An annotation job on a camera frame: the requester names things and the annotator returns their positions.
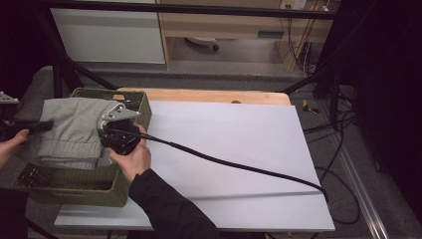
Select aluminium floor rail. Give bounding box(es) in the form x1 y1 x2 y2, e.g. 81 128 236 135
326 109 390 239

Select person's left arm black sleeve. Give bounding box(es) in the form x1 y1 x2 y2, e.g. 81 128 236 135
0 188 30 239

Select person's left hand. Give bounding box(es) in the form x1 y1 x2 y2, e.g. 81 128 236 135
0 128 31 170

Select yellow and black tool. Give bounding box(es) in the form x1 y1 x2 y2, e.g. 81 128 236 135
301 99 320 115

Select wooden table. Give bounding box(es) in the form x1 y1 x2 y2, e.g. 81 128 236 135
112 87 293 107

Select white power strip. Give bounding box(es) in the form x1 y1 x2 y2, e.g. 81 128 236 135
279 0 309 11

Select grey pants with white piping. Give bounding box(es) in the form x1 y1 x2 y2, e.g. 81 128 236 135
36 97 125 171

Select bundle of desk cables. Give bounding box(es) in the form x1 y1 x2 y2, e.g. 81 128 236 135
278 8 321 78

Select white swivel chair base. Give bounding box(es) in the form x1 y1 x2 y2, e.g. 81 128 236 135
183 36 221 53

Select black metal stand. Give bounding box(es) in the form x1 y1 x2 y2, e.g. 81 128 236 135
280 63 344 131
31 6 118 99

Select thick black gripper cable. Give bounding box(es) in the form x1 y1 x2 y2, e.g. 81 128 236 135
104 127 331 204

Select black floor cable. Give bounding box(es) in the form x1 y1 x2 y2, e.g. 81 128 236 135
303 109 362 226

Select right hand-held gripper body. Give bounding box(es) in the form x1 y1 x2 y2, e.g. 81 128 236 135
97 103 143 156

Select white cabinet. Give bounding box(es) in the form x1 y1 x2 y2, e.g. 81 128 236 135
49 7 166 65

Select black metal frame bar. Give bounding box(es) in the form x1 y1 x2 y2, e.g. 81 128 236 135
33 0 336 21

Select white table cover sheet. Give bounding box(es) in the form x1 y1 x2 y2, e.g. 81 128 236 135
54 101 336 232

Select green woven basket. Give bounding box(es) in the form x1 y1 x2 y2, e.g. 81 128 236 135
13 87 153 208

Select person's right hand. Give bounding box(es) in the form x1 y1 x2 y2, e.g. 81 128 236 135
105 123 152 183

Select light wooden desk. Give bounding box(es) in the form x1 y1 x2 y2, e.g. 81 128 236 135
155 0 341 73

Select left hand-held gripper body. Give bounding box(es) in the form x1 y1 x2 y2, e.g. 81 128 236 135
0 91 32 142

